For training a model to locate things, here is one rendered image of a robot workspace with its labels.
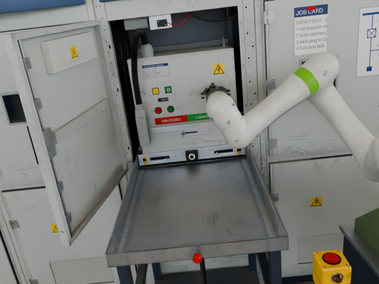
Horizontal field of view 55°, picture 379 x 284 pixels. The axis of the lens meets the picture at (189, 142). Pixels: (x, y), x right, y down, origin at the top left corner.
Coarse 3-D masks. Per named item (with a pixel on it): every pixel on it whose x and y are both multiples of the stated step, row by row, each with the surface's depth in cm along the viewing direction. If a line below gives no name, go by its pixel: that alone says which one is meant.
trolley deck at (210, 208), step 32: (224, 160) 183; (160, 192) 159; (192, 192) 155; (224, 192) 152; (160, 224) 135; (192, 224) 133; (224, 224) 131; (256, 224) 128; (128, 256) 123; (160, 256) 123; (192, 256) 123
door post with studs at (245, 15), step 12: (252, 0) 157; (240, 12) 159; (252, 12) 159; (240, 24) 161; (252, 24) 161; (240, 36) 163; (252, 36) 163; (240, 48) 165; (252, 48) 165; (252, 60) 167; (252, 72) 168; (252, 84) 170; (252, 96) 173; (252, 108) 175; (252, 144) 182
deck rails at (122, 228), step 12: (144, 168) 183; (252, 168) 165; (132, 180) 164; (252, 180) 158; (132, 192) 161; (252, 192) 149; (264, 192) 139; (132, 204) 151; (264, 204) 140; (120, 216) 134; (132, 216) 142; (264, 216) 132; (276, 216) 120; (120, 228) 132; (276, 228) 121; (120, 240) 128; (120, 252) 122
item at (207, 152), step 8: (160, 152) 181; (168, 152) 181; (176, 152) 181; (184, 152) 181; (200, 152) 181; (208, 152) 181; (224, 152) 181; (144, 160) 182; (152, 160) 182; (168, 160) 182; (176, 160) 182; (184, 160) 183
